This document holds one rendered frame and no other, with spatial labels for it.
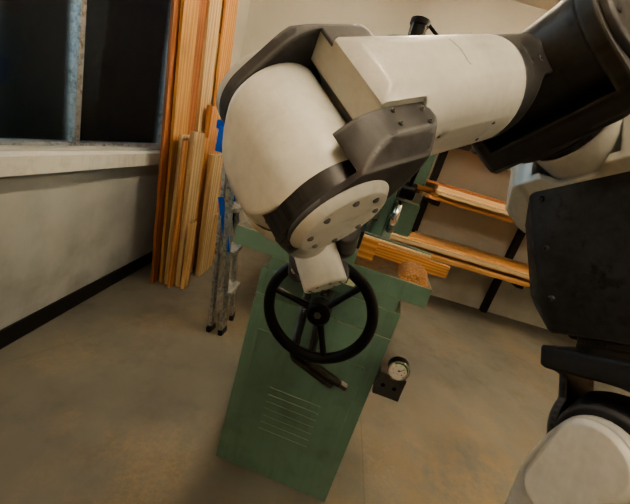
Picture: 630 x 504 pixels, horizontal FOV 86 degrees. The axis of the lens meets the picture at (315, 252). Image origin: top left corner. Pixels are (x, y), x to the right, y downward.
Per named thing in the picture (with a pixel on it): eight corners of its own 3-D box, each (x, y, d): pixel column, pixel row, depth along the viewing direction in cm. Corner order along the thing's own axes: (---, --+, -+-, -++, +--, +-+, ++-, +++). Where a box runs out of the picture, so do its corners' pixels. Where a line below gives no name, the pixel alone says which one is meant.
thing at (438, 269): (283, 225, 114) (286, 214, 113) (285, 224, 116) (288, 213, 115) (445, 279, 107) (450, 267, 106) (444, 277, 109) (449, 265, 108)
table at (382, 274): (216, 250, 94) (220, 229, 92) (257, 229, 122) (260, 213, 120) (429, 324, 86) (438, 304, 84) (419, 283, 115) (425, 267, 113)
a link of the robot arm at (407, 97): (344, 161, 15) (569, 104, 26) (223, -25, 18) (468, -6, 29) (281, 265, 25) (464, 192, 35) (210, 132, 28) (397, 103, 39)
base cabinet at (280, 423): (213, 455, 127) (252, 291, 105) (265, 366, 181) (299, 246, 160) (325, 504, 121) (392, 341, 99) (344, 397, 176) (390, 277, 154)
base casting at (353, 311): (254, 290, 105) (260, 264, 102) (299, 246, 160) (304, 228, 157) (392, 340, 100) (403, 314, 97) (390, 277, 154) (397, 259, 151)
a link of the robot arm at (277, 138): (297, 284, 38) (232, 247, 20) (257, 211, 41) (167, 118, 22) (377, 237, 38) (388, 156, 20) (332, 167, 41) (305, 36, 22)
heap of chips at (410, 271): (398, 277, 95) (403, 266, 94) (397, 263, 109) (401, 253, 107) (429, 288, 94) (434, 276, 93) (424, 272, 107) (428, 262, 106)
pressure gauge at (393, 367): (382, 381, 97) (391, 358, 94) (382, 373, 100) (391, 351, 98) (403, 389, 96) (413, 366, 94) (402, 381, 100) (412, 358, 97)
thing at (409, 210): (384, 230, 123) (395, 198, 120) (384, 226, 130) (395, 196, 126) (409, 238, 122) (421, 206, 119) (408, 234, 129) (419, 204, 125)
